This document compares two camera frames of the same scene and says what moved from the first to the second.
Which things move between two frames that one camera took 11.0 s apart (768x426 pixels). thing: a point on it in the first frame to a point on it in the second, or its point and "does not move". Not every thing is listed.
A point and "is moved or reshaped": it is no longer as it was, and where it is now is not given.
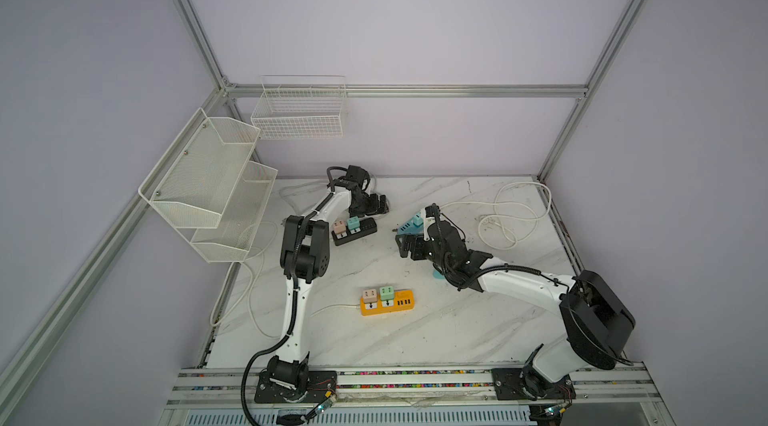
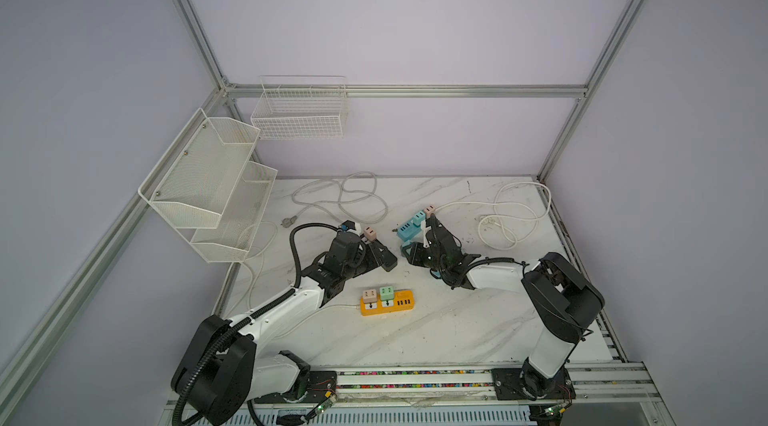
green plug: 386,293 does not move
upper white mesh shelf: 192,183 does not move
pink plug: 369,296 does not move
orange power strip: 403,300 does not move
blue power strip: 414,226 does not move
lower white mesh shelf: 231,240 does not move
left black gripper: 374,208 to 362,249
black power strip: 367,226 is moved or reshaped
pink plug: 339,226 to 370,233
